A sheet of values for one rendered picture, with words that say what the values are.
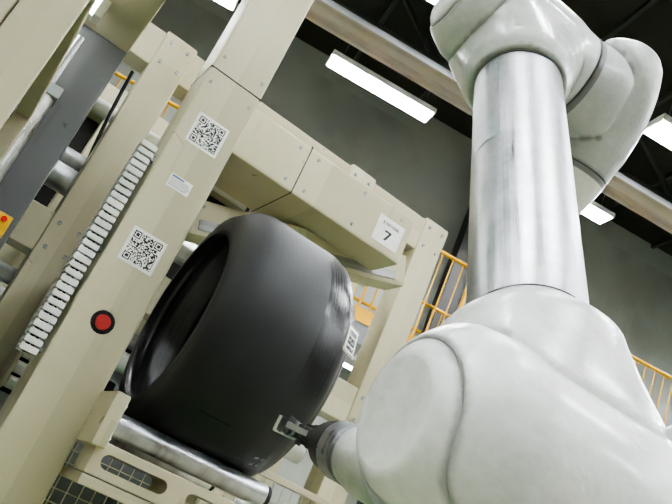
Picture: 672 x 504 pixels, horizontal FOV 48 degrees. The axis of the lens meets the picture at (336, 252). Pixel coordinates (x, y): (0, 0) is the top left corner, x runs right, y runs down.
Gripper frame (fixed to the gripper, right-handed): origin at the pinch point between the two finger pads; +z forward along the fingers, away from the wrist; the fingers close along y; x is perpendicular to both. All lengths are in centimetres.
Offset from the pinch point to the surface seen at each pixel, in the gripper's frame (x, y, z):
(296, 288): -24.1, 5.7, 11.7
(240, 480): 12.2, -4.3, 17.2
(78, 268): -9, 40, 29
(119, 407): 9.9, 23.9, 13.7
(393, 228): -64, -31, 62
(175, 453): 12.9, 9.8, 17.0
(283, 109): -460, -207, 975
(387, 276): -55, -42, 74
